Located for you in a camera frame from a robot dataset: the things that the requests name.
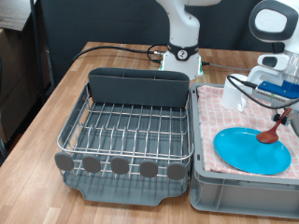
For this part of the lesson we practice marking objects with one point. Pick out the brown cardboard box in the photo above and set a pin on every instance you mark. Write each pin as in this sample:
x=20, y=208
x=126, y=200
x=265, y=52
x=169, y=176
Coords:
x=15, y=118
x=9, y=62

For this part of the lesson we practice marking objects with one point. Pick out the grey plastic crate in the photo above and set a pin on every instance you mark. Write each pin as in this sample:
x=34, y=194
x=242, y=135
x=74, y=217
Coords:
x=243, y=196

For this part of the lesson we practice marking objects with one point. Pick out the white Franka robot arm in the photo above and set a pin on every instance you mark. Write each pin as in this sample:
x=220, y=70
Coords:
x=183, y=25

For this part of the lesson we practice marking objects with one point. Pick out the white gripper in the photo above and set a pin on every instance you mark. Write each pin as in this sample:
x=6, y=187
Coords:
x=264, y=74

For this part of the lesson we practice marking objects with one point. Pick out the blue round plate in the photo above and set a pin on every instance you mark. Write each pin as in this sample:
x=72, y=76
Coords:
x=246, y=155

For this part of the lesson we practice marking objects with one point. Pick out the dark grey partition panel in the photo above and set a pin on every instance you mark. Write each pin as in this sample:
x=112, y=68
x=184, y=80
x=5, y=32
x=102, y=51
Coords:
x=109, y=21

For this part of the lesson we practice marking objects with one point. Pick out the dark grey utensil holder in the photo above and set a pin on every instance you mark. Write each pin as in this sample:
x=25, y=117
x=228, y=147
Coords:
x=137, y=90

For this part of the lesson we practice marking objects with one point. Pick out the pink checked cloth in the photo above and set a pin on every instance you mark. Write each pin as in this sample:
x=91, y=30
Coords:
x=218, y=124

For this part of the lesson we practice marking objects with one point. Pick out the grey plastic drain tray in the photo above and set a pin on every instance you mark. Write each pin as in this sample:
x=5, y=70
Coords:
x=124, y=193

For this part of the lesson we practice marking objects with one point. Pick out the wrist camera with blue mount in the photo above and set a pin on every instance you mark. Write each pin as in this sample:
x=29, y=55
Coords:
x=277, y=88

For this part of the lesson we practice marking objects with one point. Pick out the white mug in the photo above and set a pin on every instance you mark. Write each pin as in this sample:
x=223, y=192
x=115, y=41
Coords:
x=230, y=96

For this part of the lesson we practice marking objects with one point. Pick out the dark wooden board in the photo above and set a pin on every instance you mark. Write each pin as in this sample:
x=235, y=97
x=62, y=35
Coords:
x=12, y=12

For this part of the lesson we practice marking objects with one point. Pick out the black metal frame pole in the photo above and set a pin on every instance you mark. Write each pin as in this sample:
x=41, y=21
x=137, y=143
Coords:
x=36, y=46

